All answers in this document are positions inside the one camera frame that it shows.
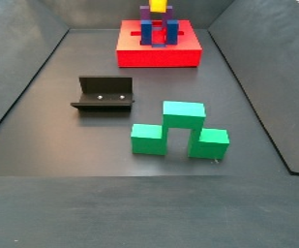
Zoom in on yellow rectangular block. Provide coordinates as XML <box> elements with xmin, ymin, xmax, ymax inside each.
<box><xmin>150</xmin><ymin>0</ymin><xmax>167</xmax><ymax>13</ymax></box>

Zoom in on red slotted board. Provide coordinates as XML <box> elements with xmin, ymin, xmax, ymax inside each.
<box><xmin>115</xmin><ymin>20</ymin><xmax>203</xmax><ymax>68</ymax></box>

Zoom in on green stepped arch block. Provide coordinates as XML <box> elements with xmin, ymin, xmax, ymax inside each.
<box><xmin>131</xmin><ymin>101</ymin><xmax>231</xmax><ymax>160</ymax></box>

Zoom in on blue U-shaped block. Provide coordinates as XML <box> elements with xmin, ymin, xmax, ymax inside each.
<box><xmin>141</xmin><ymin>19</ymin><xmax>179</xmax><ymax>47</ymax></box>

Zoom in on purple U-shaped block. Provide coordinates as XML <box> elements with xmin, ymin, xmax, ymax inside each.
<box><xmin>141</xmin><ymin>5</ymin><xmax>174</xmax><ymax>28</ymax></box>

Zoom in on black angled bracket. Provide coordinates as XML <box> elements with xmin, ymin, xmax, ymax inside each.
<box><xmin>70</xmin><ymin>76</ymin><xmax>134</xmax><ymax>110</ymax></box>

